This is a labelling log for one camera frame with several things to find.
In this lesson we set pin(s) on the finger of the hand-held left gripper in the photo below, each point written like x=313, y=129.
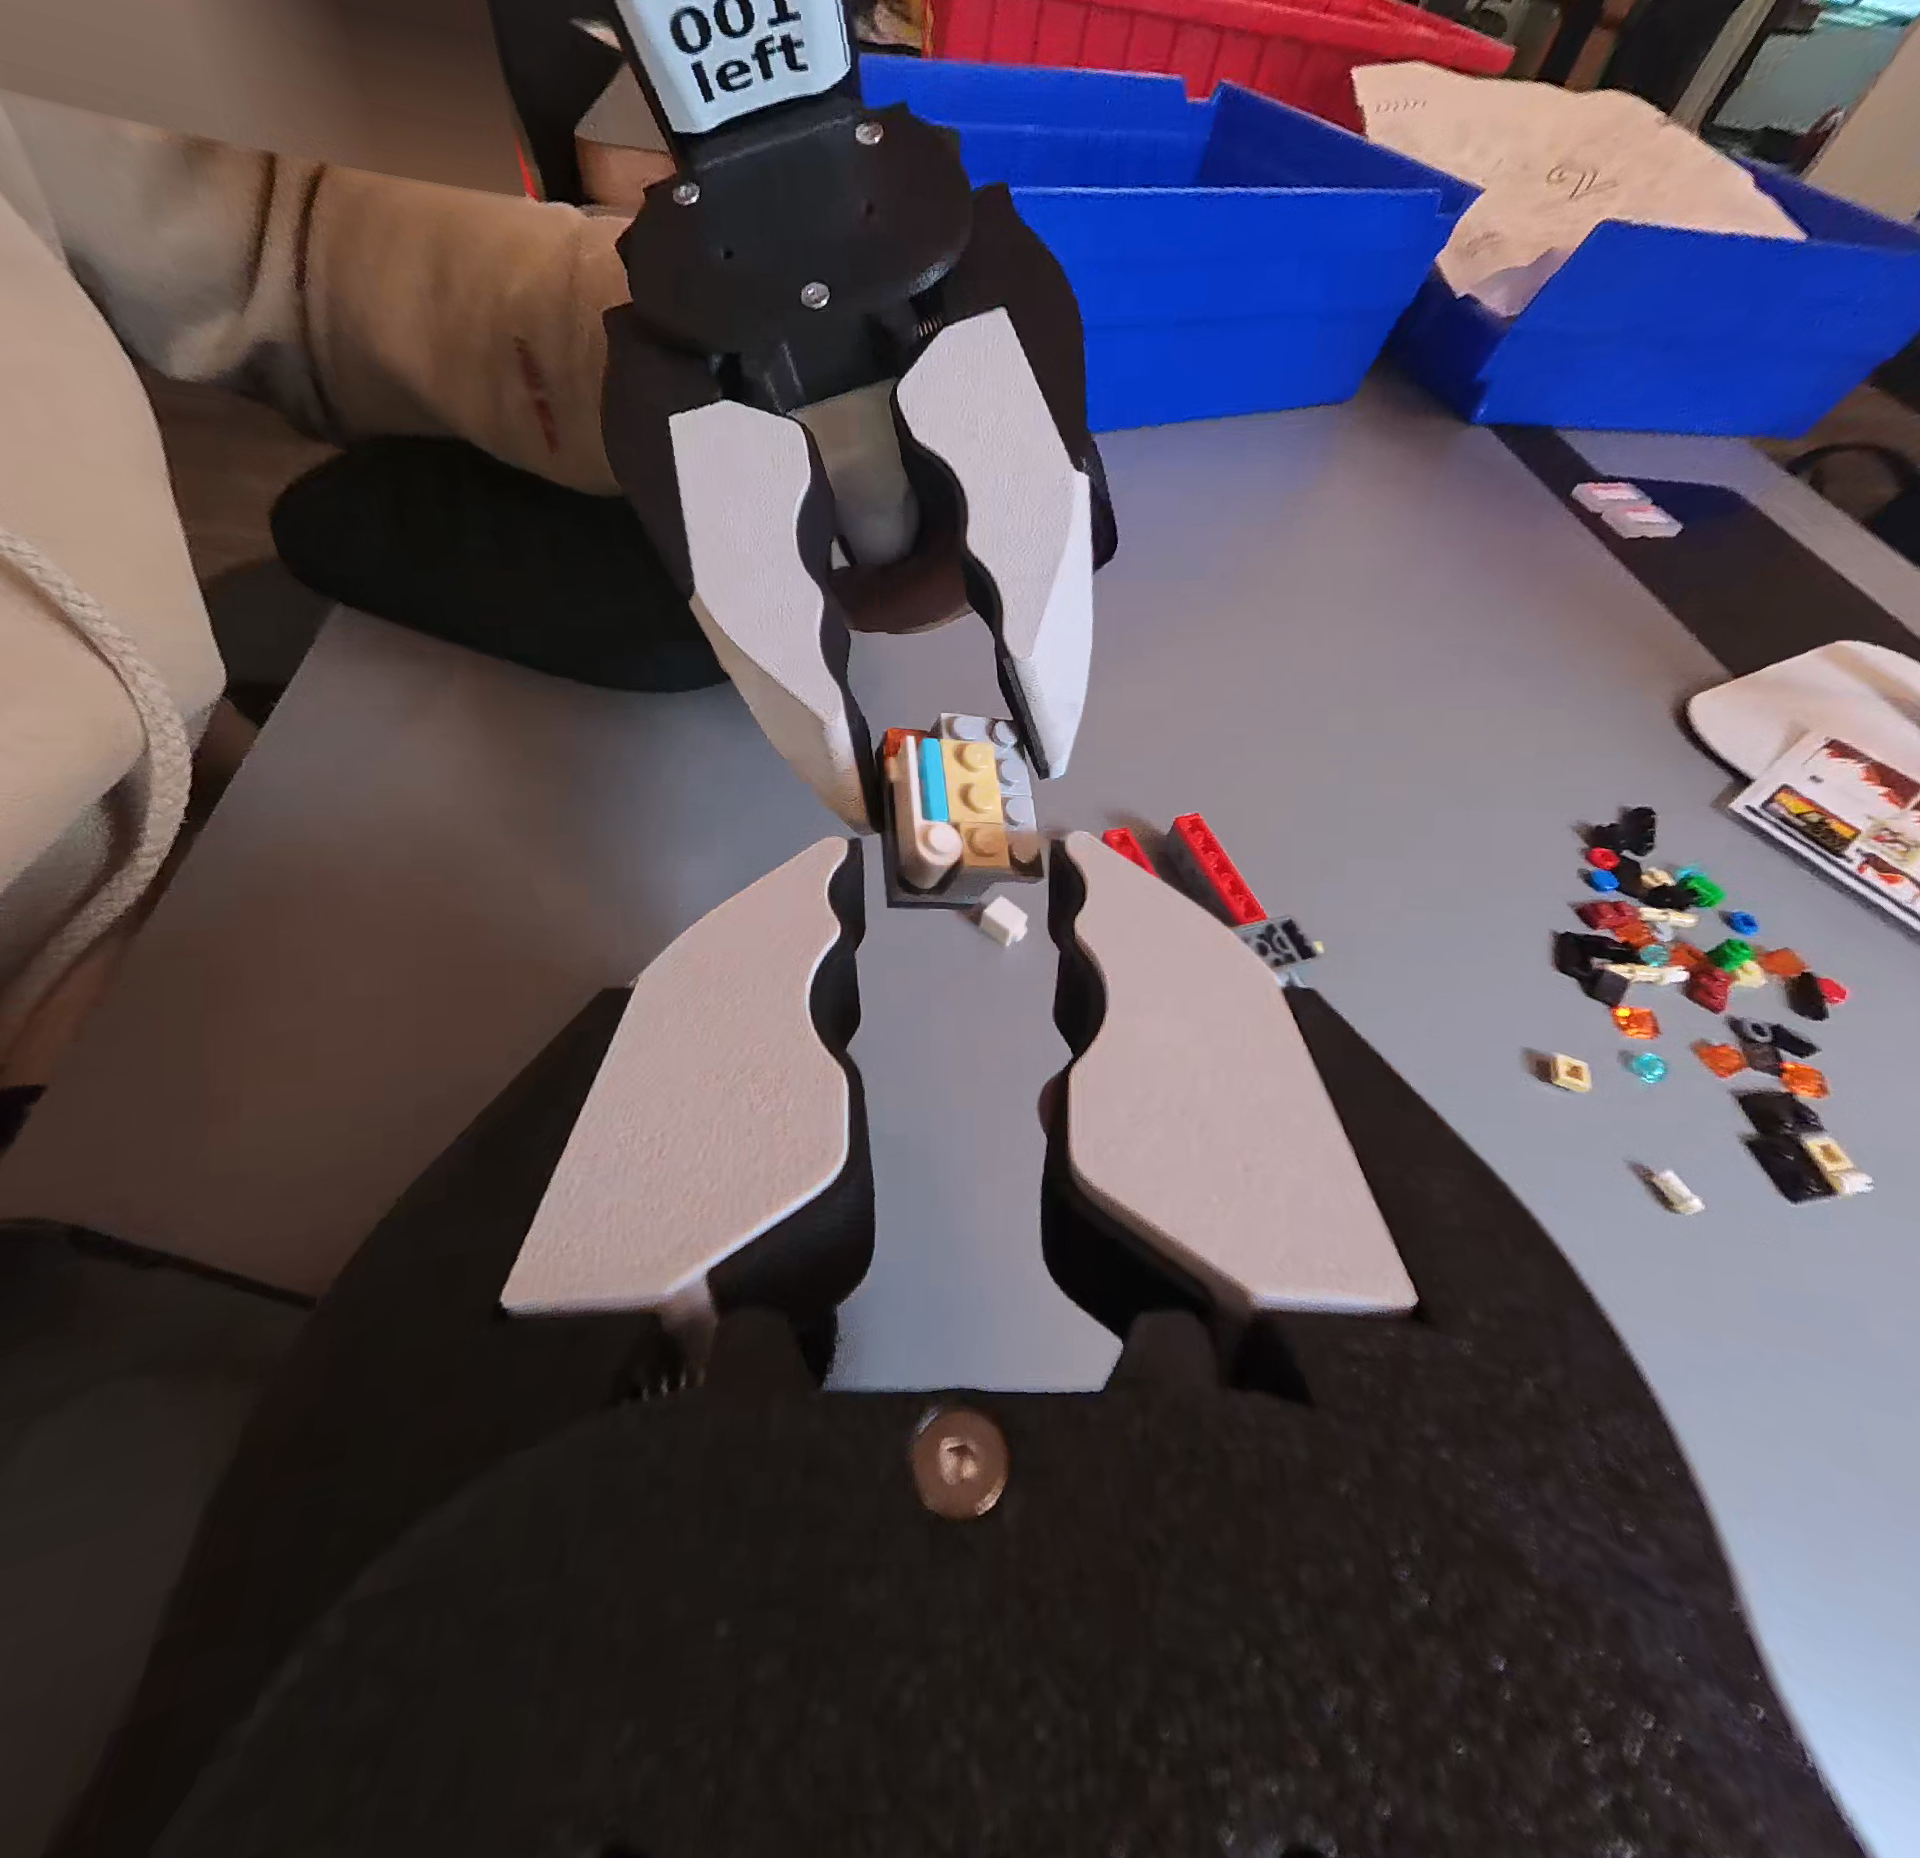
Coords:
x=1020, y=494
x=751, y=570

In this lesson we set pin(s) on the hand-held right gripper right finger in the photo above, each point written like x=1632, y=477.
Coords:
x=1215, y=1124

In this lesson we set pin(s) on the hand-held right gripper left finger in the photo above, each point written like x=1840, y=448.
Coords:
x=706, y=1110

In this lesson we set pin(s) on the grey red lego beam frame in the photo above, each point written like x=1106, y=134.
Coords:
x=1200, y=861

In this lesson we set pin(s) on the small tan grey lego assembly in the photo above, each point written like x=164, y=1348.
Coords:
x=967, y=809

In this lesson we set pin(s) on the person's left forearm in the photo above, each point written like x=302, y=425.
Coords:
x=375, y=299

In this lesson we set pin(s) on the tan square lego tile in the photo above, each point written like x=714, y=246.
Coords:
x=1562, y=1071

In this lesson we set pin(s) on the small white lego piece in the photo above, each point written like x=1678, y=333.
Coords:
x=1674, y=1190

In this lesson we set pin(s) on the lego sticker sheet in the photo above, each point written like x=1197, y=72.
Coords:
x=1840, y=824

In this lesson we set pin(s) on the person's left hand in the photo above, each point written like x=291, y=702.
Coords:
x=908, y=602

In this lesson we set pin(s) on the black chair armrest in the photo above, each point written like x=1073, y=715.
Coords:
x=481, y=570

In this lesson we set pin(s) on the red plastic storage bin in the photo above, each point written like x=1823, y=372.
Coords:
x=1141, y=28

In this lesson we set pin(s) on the scatter of small colourful pieces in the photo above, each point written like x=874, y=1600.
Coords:
x=1710, y=975

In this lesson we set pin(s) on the white printed paper bag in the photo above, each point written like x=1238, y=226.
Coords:
x=1591, y=165

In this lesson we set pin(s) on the white wooden book stand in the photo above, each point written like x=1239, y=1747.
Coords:
x=1830, y=695

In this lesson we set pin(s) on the black desk mat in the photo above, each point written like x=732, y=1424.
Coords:
x=1770, y=570

